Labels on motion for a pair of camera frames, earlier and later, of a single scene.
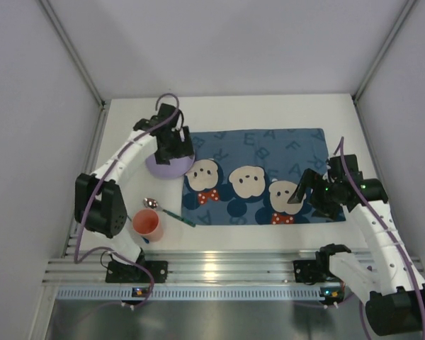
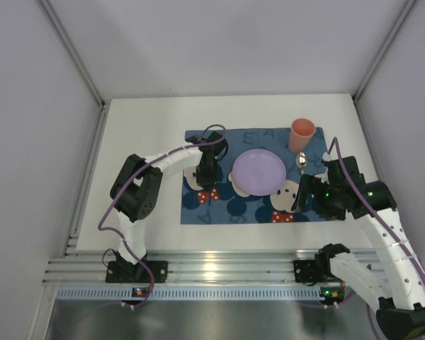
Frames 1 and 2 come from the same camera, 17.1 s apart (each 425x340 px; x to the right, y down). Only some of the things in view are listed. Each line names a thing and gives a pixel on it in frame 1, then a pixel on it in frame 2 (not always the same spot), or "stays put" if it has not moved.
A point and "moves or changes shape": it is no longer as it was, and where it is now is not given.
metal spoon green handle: x=179 y=218 -> x=301 y=160
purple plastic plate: x=176 y=167 moves or changes shape
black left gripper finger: x=165 y=151 -> x=202 y=175
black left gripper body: x=175 y=151 -> x=206 y=175
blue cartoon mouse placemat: x=249 y=176 stays put
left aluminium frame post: x=71 y=45 stays put
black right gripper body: x=319 y=191 stays put
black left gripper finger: x=185 y=148 -> x=213 y=172
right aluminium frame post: x=409 y=6 stays put
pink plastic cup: x=146 y=222 -> x=302 y=130
